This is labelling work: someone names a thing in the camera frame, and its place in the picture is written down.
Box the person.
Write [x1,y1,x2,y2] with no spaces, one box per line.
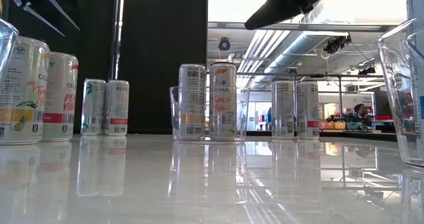
[344,103,374,127]

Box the white can yellow stripe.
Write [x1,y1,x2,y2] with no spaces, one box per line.
[178,64,207,140]
[0,36,51,146]
[209,62,238,141]

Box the white can red stripe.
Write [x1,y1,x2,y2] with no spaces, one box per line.
[41,51,80,142]
[104,80,130,137]
[271,80,295,139]
[296,80,321,140]

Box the black dome camera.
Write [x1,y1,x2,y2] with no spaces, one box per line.
[217,36,232,52]

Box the black spotlight fixture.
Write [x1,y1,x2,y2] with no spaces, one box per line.
[323,34,352,55]

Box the clear plastic bin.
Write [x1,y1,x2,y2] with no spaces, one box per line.
[169,86,250,142]
[376,17,424,168]
[0,18,20,85]

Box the black backdrop curtain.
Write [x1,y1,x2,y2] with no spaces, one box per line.
[0,0,209,135]

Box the white horizontal beam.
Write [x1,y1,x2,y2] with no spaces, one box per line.
[207,21,407,32]

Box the silver metal pole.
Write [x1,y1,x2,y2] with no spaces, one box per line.
[109,0,126,82]

